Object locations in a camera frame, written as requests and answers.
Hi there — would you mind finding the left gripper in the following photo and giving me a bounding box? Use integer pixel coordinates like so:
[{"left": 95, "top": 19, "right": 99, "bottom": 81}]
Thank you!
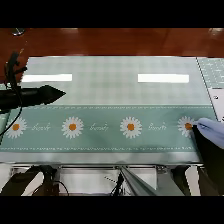
[{"left": 31, "top": 84, "right": 67, "bottom": 106}]

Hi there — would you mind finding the black cable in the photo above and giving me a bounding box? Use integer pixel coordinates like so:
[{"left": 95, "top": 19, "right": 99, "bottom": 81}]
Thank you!
[
  {"left": 0, "top": 85, "right": 24, "bottom": 137},
  {"left": 104, "top": 172, "right": 126, "bottom": 197}
]

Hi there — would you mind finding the light blue shirt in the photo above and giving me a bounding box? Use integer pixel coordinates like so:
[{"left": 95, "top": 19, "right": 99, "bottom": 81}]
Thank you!
[{"left": 194, "top": 117, "right": 224, "bottom": 150}]

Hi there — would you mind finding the silver frame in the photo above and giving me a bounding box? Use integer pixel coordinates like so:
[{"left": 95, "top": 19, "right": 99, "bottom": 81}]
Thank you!
[{"left": 0, "top": 162, "right": 224, "bottom": 197}]

